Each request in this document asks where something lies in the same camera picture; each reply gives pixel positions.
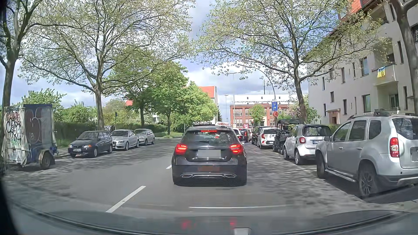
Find car's own bonnet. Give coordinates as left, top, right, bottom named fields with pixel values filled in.
left=7, top=196, right=418, bottom=235

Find tree trunk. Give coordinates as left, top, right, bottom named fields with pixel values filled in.
left=389, top=0, right=418, bottom=115

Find silver suv with roof rails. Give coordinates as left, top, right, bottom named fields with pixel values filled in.
left=315, top=112, right=418, bottom=198

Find green hedge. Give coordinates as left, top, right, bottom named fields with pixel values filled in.
left=54, top=121, right=169, bottom=142

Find large tree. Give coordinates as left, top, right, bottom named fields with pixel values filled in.
left=196, top=0, right=389, bottom=124

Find dark grey hatchback car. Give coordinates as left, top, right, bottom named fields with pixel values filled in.
left=171, top=122, right=248, bottom=186

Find road markings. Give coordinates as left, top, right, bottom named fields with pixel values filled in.
left=105, top=164, right=288, bottom=213

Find red brick building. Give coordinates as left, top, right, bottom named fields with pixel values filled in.
left=229, top=94, right=299, bottom=128

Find small silver car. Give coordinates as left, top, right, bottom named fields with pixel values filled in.
left=283, top=124, right=332, bottom=166

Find silver sedan car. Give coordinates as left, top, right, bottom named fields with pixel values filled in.
left=110, top=129, right=140, bottom=151

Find grey asphalt road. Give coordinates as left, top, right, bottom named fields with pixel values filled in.
left=3, top=137, right=418, bottom=216

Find graffiti covered trailer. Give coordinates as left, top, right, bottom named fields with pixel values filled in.
left=1, top=104, right=59, bottom=170

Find white building with red roof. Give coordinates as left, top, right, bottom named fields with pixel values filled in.
left=198, top=86, right=219, bottom=124

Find row of trees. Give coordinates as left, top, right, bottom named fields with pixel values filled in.
left=0, top=0, right=219, bottom=137

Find row of parked cars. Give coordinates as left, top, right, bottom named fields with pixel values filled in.
left=233, top=119, right=302, bottom=154

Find cream apartment building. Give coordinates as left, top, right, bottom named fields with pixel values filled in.
left=308, top=0, right=418, bottom=126

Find silver hatchback car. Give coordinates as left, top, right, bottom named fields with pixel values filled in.
left=134, top=128, right=155, bottom=146

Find parking sign on post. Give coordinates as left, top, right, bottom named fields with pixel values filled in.
left=271, top=99, right=279, bottom=127

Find curved lamp post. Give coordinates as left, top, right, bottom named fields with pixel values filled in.
left=238, top=63, right=277, bottom=100

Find dark blue small car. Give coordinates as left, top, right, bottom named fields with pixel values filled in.
left=68, top=131, right=113, bottom=158

